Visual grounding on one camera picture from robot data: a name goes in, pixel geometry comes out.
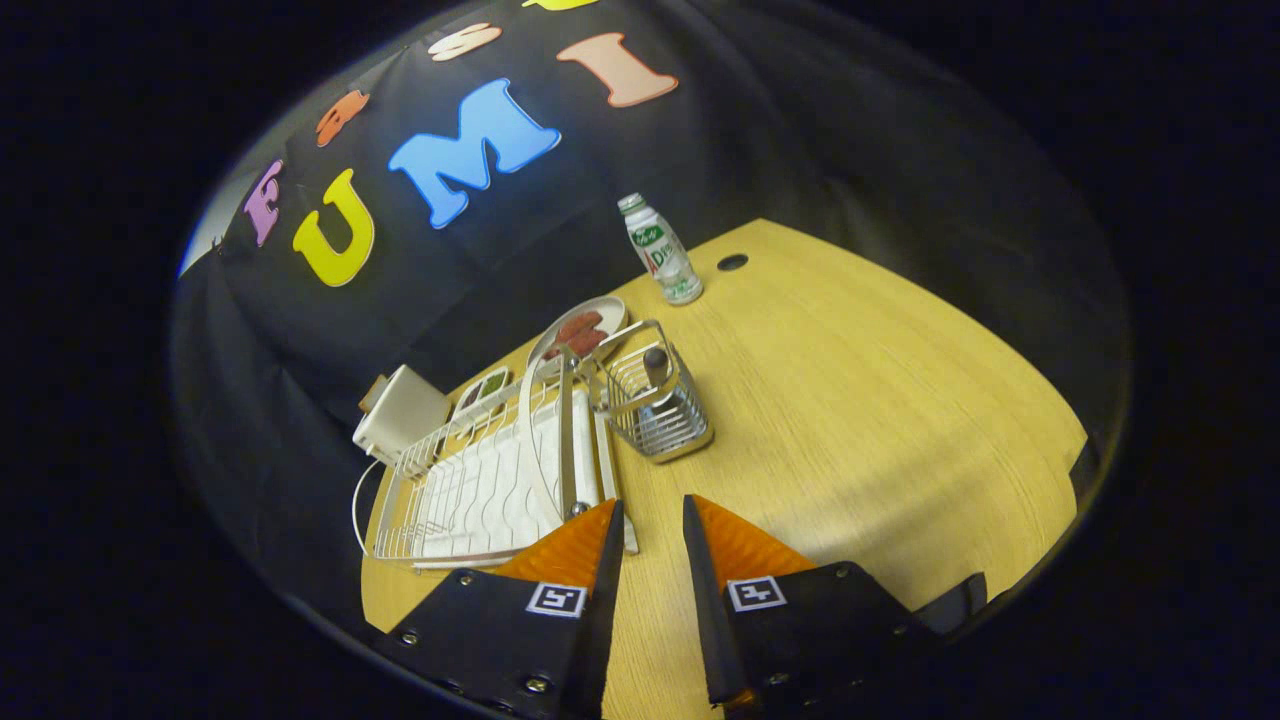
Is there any white drink bottle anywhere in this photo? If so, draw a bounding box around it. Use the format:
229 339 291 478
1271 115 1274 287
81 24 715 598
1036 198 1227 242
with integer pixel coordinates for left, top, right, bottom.
617 193 704 306

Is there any white wire dish rack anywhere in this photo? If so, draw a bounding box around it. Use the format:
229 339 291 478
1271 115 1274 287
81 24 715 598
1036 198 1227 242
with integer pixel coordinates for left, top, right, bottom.
352 345 641 571

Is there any beige round plate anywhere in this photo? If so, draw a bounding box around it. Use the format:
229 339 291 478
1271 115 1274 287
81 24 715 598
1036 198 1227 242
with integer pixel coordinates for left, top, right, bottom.
527 295 629 376

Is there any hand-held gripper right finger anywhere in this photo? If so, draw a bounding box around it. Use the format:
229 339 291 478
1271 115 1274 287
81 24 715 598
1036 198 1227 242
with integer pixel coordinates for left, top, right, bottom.
682 494 933 713

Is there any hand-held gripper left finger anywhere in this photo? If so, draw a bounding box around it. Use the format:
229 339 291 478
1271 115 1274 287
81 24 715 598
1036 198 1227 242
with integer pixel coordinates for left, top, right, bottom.
372 498 626 720

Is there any white drain tray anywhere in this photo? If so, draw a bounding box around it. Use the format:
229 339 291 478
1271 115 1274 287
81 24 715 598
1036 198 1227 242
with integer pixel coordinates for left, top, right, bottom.
415 400 601 561

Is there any white toaster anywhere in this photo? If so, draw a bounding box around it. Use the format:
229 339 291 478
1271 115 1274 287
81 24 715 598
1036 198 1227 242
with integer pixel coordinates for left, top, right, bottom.
352 364 453 467

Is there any metal wire basket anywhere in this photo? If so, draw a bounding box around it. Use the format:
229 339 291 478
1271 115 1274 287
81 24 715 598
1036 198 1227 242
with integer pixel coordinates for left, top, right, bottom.
590 320 715 464

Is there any white divided tray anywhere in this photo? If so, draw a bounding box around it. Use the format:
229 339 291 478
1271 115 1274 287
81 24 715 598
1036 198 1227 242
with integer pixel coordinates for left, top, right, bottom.
450 367 513 421

